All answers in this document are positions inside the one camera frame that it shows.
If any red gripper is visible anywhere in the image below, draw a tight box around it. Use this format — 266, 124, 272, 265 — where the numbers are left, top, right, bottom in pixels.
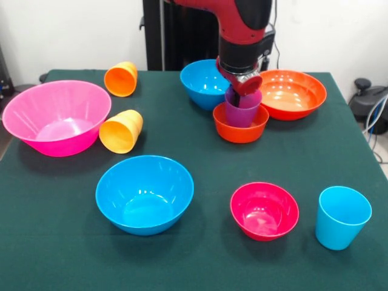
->
215, 57, 263, 109

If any purple cup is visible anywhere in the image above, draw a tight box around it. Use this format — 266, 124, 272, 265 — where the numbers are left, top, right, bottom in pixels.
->
224, 87, 263, 128

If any small orange bowl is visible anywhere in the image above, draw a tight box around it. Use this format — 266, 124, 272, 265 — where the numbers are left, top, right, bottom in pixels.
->
212, 102, 270, 144

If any blue bowl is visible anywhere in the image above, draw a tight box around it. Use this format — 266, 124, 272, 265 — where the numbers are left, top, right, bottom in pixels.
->
95, 155, 195, 236
179, 59, 234, 112

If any large orange bowl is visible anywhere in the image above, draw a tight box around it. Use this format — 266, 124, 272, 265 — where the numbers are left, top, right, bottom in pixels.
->
259, 69, 327, 121

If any small crimson bowl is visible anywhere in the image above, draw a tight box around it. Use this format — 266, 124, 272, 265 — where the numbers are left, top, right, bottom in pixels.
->
230, 182, 300, 243

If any orange cup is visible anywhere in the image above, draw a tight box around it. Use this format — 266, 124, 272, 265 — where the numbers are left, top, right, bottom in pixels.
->
104, 61, 139, 98

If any yellow cup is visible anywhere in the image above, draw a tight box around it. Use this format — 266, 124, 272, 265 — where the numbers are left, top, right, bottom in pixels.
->
99, 109, 144, 155

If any light blue cup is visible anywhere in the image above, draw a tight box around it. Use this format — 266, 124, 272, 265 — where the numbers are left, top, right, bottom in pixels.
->
315, 186, 373, 251

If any large pink bowl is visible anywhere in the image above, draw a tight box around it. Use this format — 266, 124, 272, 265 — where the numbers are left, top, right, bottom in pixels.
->
1, 80, 112, 158

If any dark green table cloth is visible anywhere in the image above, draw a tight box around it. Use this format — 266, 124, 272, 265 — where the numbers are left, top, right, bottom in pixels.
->
0, 69, 388, 291

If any black equipment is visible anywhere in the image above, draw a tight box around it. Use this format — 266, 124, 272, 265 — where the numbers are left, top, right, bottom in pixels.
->
0, 45, 13, 101

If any black wall cable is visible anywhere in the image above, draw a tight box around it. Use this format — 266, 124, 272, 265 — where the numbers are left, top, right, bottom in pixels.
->
260, 0, 290, 73

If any blue cable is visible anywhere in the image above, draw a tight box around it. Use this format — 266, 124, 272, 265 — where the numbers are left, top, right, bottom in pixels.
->
365, 96, 388, 135

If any white cable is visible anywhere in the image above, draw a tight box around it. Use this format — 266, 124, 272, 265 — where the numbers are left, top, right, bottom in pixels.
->
362, 93, 388, 164

